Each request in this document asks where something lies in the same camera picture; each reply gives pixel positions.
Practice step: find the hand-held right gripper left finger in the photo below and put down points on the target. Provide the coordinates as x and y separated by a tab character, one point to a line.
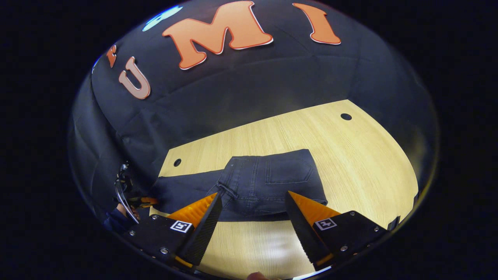
202	233

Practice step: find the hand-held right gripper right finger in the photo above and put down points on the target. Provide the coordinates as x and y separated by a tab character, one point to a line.
307	241

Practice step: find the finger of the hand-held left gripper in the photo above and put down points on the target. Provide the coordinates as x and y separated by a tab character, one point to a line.
146	202

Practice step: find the dark denim jeans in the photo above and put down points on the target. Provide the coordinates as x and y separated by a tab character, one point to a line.
272	182

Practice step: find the black backdrop cloth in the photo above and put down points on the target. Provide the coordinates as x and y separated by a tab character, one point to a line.
253	89

